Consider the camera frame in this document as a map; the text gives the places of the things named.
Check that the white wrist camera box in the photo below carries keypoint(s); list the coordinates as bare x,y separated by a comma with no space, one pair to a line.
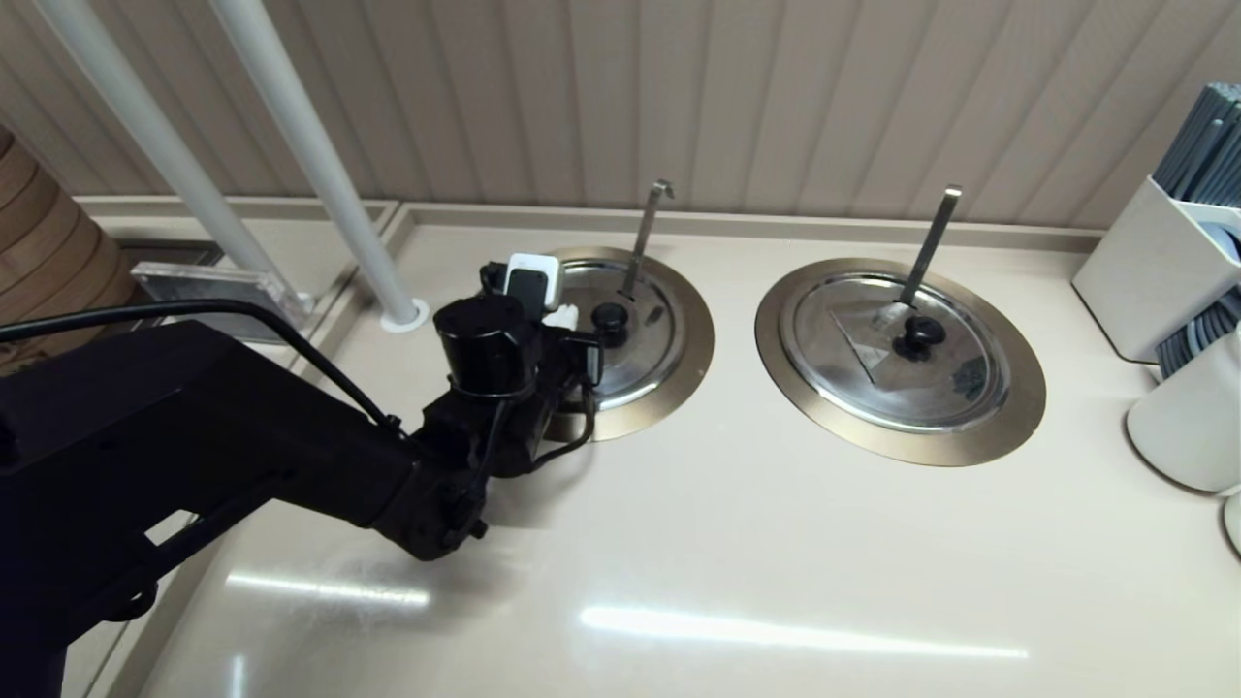
531,281

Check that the bamboo steamer stack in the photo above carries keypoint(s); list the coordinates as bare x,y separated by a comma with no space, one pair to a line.
48,252

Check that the white dish edge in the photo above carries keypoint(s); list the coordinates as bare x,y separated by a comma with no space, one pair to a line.
1233,523

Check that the clear acrylic sign holder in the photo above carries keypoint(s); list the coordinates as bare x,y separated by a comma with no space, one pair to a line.
213,291

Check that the recessed steel counter tray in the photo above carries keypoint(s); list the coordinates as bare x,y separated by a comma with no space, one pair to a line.
165,254

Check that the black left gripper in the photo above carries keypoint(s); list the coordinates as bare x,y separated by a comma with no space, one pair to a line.
485,339

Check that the white square utensil box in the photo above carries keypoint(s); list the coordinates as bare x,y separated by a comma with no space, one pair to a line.
1144,281

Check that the white round pole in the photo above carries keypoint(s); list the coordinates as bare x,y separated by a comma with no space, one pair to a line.
320,155
155,136

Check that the hinged steel lid black knob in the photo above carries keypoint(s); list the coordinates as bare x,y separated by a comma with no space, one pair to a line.
654,334
950,383

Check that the grey stick bundle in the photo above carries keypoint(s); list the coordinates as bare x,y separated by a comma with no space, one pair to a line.
1207,145

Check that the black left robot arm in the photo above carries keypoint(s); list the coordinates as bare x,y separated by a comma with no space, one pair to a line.
194,436

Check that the white round container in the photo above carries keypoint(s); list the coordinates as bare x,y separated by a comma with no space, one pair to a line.
1188,427

